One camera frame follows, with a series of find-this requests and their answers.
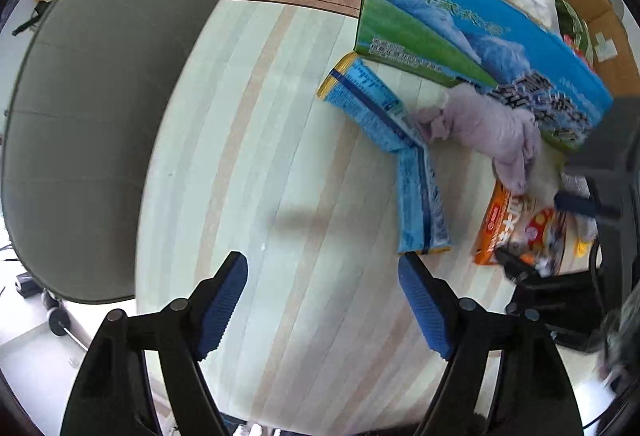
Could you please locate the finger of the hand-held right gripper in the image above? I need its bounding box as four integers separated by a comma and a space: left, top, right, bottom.
554, 192, 622, 220
494, 247, 543, 286

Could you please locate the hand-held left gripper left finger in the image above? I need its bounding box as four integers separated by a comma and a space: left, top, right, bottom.
61, 251, 249, 436

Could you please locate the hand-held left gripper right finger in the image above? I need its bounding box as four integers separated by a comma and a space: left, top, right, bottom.
397, 251, 586, 436

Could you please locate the orange snack packet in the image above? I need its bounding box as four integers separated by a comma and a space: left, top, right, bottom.
472, 178, 598, 274

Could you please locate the printed cardboard box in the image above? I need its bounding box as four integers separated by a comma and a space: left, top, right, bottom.
352, 0, 632, 155

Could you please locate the blue tissue packet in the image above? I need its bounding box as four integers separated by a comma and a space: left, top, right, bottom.
317, 52, 427, 154
396, 147, 453, 257

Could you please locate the purple plush toy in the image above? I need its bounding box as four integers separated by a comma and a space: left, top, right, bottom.
414, 83, 542, 195

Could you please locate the green packet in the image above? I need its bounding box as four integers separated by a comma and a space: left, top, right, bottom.
554, 0, 597, 68

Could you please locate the black power adapter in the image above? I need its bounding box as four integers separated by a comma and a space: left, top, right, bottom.
15, 272, 42, 300

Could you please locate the grey office chair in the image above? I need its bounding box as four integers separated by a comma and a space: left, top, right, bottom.
0, 0, 227, 353

